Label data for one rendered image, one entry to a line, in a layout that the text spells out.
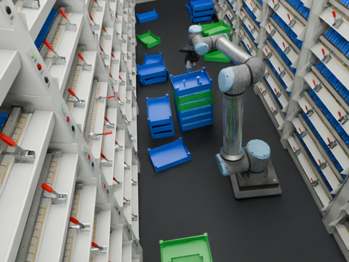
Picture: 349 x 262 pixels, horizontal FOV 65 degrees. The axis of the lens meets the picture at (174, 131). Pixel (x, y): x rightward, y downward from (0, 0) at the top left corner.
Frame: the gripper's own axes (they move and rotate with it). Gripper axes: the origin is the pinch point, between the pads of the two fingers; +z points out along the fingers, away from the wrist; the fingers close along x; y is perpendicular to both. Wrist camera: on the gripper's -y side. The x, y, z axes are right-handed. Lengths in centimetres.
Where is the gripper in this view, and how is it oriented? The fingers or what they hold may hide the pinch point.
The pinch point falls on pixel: (188, 66)
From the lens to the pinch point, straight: 225.3
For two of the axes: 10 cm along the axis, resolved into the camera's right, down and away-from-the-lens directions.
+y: 6.8, 6.3, -3.7
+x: 7.3, -5.4, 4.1
